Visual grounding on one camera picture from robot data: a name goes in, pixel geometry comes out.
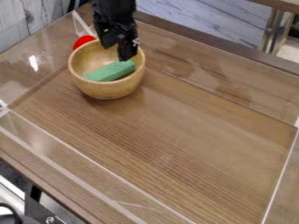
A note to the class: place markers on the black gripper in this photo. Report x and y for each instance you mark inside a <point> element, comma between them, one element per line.
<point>116,28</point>

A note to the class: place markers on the green rectangular block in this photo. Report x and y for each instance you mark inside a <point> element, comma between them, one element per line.
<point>112,71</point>

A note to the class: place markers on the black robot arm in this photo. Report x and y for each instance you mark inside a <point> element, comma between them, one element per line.
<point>114,7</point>

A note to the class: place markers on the light wooden bowl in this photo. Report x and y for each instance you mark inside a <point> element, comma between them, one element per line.
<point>87,59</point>

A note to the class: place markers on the red ball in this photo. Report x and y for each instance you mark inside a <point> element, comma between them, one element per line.
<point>82,41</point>

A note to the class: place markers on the clear acrylic corner piece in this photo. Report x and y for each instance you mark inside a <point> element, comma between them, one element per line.
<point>82,28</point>

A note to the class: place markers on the wooden table leg background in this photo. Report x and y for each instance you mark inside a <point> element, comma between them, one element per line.
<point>277,30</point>

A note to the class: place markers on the clear acrylic front barrier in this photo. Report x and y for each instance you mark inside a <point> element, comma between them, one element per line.
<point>99,196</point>

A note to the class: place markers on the black table leg bracket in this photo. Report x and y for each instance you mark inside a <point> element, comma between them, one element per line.
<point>35,210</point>

